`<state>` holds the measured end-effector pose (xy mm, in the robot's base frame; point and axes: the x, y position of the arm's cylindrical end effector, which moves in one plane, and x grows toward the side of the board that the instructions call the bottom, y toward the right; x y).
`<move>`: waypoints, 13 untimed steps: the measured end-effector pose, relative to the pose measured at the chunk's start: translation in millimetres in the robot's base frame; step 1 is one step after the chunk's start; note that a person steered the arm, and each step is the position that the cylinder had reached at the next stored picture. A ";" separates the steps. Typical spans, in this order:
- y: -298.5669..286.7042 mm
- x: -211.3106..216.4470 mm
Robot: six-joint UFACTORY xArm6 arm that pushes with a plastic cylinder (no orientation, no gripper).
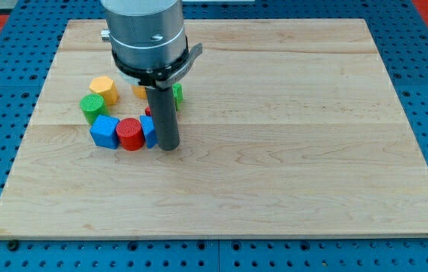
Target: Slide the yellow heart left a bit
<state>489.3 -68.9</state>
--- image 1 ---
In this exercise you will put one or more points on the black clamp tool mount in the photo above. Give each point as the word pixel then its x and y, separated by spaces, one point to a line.
pixel 163 77

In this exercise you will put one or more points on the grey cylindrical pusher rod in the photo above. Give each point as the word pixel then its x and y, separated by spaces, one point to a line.
pixel 163 111

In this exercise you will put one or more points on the yellow heart block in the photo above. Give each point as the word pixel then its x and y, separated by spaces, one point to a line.
pixel 139 91

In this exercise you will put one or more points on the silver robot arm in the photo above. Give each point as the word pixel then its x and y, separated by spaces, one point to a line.
pixel 151 49

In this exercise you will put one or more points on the red block behind rod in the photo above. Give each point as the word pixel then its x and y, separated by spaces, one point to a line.
pixel 148 111

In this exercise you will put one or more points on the green block behind rod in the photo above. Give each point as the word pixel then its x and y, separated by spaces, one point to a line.
pixel 178 95

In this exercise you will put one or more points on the blue block behind rod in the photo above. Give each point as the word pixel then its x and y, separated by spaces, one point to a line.
pixel 149 131

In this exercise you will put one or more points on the red cylinder block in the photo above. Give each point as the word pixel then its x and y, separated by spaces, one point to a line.
pixel 130 134

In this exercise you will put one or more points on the yellow hexagon block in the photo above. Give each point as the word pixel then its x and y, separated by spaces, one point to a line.
pixel 105 87

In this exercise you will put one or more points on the blue cube block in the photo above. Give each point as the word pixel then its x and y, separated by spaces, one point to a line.
pixel 103 132

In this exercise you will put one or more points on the green cylinder block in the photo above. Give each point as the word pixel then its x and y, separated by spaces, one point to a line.
pixel 93 105

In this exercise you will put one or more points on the wooden board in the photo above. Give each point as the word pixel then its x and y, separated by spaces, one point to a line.
pixel 290 129

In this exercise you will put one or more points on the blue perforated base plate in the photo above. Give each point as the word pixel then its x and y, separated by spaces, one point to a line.
pixel 28 43

